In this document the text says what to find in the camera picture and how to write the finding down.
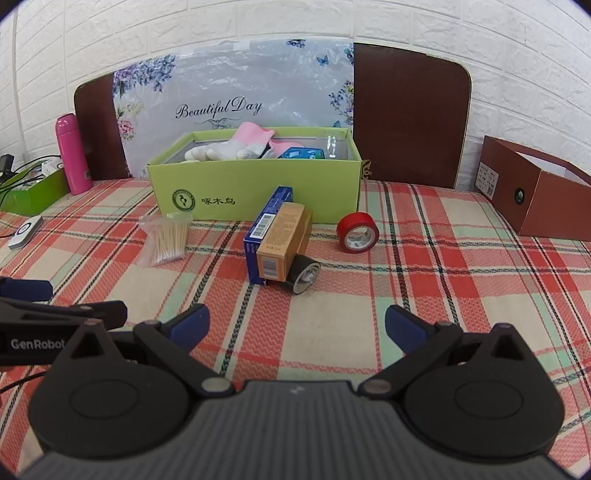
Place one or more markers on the white socks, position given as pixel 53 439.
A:
pixel 217 151

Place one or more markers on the red tape roll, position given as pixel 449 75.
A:
pixel 356 233

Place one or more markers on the black power adapter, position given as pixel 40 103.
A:
pixel 5 164

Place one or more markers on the green cardboard box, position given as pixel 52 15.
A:
pixel 300 194

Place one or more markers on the brown shoe box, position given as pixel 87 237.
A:
pixel 540 194

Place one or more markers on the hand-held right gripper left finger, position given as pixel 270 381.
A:
pixel 191 324

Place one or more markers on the clear plastic cup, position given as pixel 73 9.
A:
pixel 330 145

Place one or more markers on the pink thermos bottle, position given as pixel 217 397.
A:
pixel 74 157

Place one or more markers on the small green box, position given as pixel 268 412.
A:
pixel 37 194

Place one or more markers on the white oval remote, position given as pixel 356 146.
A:
pixel 25 232

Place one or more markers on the plaid blanket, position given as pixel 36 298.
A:
pixel 332 318

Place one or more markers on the blue packet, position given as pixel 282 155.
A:
pixel 301 153

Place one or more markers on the brown headboard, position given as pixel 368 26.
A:
pixel 408 115

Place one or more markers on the floral plastic bag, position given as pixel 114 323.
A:
pixel 207 83

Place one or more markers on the bag of cotton swabs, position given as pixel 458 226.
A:
pixel 166 240

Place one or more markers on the black tape roll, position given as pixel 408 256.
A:
pixel 302 273

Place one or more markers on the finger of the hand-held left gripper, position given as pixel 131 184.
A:
pixel 25 289
pixel 69 311

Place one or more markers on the blue carton box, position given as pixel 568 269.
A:
pixel 258 240

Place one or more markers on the pink cloth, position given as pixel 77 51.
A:
pixel 251 134

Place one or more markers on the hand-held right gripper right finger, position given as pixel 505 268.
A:
pixel 402 325

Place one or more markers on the orange carton box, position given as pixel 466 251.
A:
pixel 281 240

